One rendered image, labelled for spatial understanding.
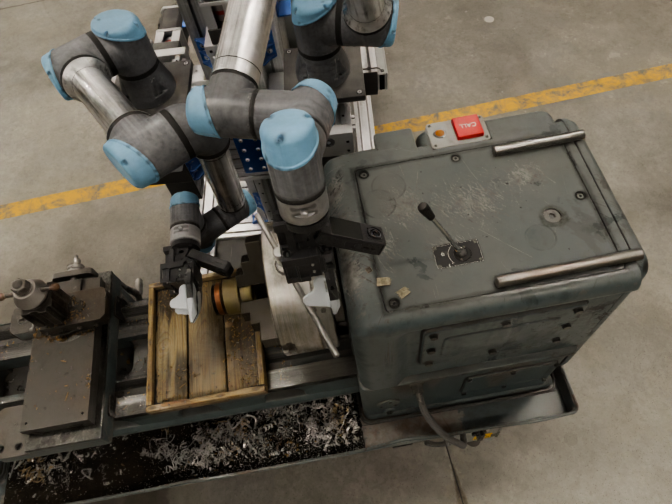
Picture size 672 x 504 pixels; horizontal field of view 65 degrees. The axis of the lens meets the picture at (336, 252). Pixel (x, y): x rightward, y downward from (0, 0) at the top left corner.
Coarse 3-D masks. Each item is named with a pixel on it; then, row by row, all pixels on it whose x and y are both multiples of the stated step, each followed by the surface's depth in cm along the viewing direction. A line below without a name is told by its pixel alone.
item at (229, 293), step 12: (216, 288) 122; (228, 288) 121; (240, 288) 122; (252, 288) 127; (216, 300) 121; (228, 300) 120; (240, 300) 121; (252, 300) 122; (216, 312) 122; (228, 312) 122; (240, 312) 123
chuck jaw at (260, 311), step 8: (248, 304) 121; (256, 304) 120; (264, 304) 120; (248, 312) 120; (256, 312) 119; (264, 312) 119; (248, 320) 122; (256, 320) 118; (264, 320) 118; (272, 320) 118; (256, 328) 120; (264, 328) 117; (272, 328) 117; (264, 336) 116; (272, 336) 116; (264, 344) 117; (272, 344) 118; (288, 344) 116
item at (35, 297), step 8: (32, 280) 124; (40, 280) 125; (32, 288) 122; (16, 296) 122; (24, 296) 121; (32, 296) 122; (40, 296) 123; (16, 304) 123; (24, 304) 122; (32, 304) 122
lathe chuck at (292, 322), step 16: (272, 224) 120; (272, 256) 111; (272, 272) 109; (272, 288) 109; (288, 288) 109; (304, 288) 109; (272, 304) 109; (288, 304) 109; (288, 320) 110; (304, 320) 110; (288, 336) 112; (304, 336) 113; (320, 336) 114; (288, 352) 117; (304, 352) 120
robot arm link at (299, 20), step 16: (304, 0) 129; (320, 0) 127; (336, 0) 128; (304, 16) 127; (320, 16) 127; (336, 16) 128; (304, 32) 131; (320, 32) 130; (336, 32) 130; (304, 48) 136; (320, 48) 135; (336, 48) 138
